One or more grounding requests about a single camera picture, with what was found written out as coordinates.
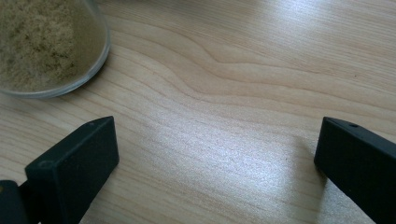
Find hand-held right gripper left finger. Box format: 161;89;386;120
24;116;120;224

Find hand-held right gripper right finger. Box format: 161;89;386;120
313;116;396;224

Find white round lid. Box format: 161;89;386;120
0;0;112;100

